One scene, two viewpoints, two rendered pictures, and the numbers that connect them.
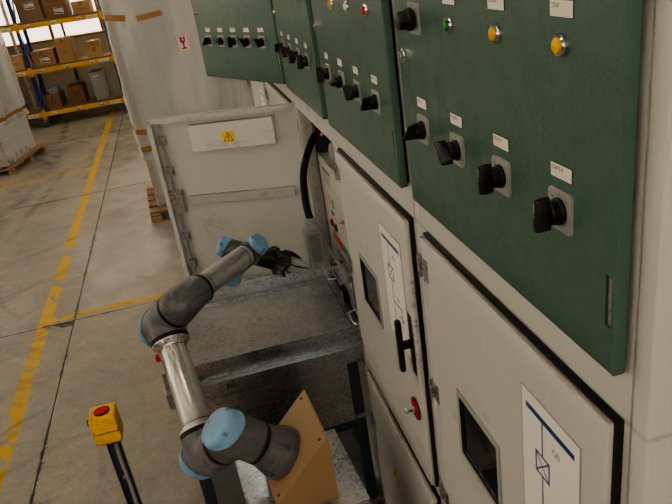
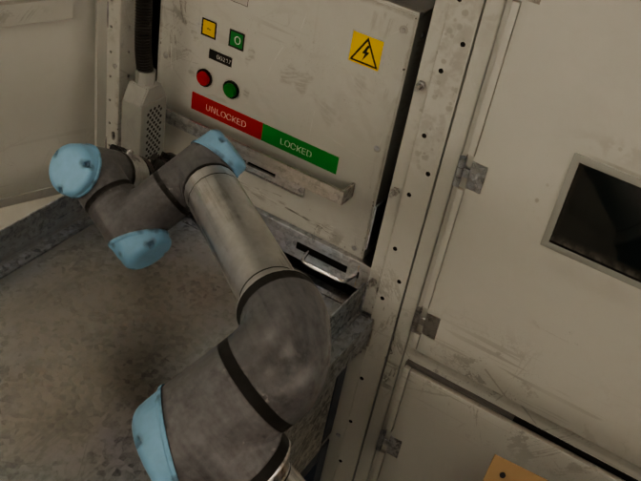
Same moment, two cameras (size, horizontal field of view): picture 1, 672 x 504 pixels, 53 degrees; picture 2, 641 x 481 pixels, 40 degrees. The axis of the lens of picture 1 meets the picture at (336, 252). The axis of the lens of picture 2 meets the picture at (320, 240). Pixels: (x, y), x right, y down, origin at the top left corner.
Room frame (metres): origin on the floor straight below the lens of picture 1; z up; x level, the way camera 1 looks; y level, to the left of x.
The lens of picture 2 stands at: (1.36, 1.02, 1.87)
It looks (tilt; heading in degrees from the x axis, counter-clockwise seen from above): 36 degrees down; 306
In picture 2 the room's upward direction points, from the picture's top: 11 degrees clockwise
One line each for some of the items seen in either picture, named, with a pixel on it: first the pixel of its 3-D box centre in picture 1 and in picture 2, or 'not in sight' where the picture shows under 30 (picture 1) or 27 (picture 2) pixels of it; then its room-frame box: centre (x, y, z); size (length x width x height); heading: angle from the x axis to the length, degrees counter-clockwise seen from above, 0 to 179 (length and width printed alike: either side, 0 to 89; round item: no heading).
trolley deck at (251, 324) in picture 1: (256, 333); (112, 351); (2.21, 0.35, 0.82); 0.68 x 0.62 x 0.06; 100
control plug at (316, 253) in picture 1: (314, 242); (144, 123); (2.48, 0.08, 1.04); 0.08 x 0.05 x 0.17; 100
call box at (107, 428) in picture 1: (106, 423); not in sight; (1.74, 0.80, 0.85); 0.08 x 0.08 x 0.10; 10
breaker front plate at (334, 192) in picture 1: (340, 232); (265, 100); (2.28, -0.03, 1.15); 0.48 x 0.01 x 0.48; 10
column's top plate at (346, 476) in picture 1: (299, 481); not in sight; (1.48, 0.20, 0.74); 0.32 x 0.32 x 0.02; 14
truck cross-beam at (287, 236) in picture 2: (353, 291); (254, 214); (2.29, -0.04, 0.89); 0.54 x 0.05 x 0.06; 10
